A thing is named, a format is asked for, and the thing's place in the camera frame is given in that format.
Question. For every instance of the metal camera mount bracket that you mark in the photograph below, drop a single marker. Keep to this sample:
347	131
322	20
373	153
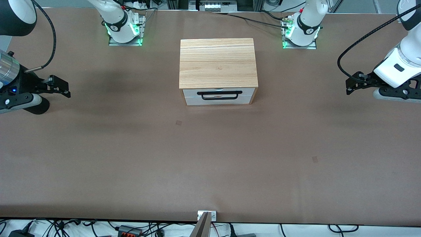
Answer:
213	216

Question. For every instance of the white power strip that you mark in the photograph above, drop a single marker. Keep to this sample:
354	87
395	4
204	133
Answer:
213	6

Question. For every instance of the black box with orange connectors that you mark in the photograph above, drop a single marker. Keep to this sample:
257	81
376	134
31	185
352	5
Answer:
126	230

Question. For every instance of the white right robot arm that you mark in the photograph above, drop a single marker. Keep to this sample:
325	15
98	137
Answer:
120	23

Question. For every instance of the white-topped wooden block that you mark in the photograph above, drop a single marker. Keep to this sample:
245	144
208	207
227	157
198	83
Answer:
189	92

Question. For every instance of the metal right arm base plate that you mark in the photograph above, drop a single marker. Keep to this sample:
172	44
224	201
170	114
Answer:
125	43

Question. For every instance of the brown camera mount pole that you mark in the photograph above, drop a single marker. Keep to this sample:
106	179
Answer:
201	228

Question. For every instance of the light wooden drawer cabinet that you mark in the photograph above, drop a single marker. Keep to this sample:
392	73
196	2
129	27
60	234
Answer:
217	62

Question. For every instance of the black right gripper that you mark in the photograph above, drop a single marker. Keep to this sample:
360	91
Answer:
27	83

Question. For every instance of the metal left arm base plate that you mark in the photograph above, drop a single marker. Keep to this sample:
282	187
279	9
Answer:
310	47

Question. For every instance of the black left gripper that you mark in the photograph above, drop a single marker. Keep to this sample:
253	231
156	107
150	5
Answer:
369	80

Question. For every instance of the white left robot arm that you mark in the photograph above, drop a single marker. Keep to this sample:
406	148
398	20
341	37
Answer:
306	29

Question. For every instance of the black power adapter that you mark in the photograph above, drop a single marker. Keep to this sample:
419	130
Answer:
19	233

